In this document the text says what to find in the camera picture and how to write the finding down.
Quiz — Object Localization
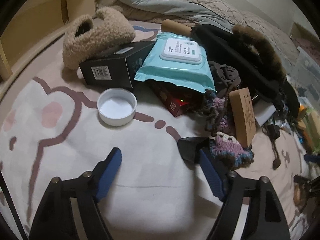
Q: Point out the brown braided cord pompom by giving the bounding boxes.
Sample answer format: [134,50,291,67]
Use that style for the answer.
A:
[267,129,281,170]

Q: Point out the carved square wooden coaster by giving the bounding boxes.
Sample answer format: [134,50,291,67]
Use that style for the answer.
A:
[229,88,256,148]

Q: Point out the wooden bed frame shelf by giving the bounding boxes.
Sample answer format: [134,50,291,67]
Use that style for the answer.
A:
[1,0,100,87]

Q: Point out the teal wet wipes pack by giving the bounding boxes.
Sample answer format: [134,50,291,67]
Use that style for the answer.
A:
[135,32,215,94]

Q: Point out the beige fuzzy slipper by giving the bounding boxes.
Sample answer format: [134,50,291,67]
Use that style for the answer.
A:
[62,7,136,70]

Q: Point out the black fur-trimmed jacket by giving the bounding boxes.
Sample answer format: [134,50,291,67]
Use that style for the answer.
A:
[191,24,300,119]

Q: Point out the white round lid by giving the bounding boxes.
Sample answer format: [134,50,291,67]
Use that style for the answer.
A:
[97,88,137,127]

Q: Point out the cardboard tube roll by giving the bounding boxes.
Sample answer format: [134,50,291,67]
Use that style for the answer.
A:
[161,20,192,37]

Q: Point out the grey quilted blanket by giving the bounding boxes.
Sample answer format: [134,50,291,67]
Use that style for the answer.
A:
[114,0,299,63]

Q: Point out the pink blue knitted item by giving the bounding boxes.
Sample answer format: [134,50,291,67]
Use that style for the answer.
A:
[201,89,235,137]

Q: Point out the black cardboard box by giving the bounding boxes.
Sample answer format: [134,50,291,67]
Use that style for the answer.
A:
[79,41,155,89]

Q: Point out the white power adapter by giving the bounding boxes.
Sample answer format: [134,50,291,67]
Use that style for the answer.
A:
[253,100,276,127]

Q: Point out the cartoon print bed sheet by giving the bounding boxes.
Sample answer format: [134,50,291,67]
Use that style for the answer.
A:
[0,21,316,240]

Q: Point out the purple blue crochet piece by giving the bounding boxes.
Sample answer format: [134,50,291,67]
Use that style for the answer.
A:
[209,132,254,170]

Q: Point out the red box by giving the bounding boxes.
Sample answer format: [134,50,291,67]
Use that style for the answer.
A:
[146,80,203,117]

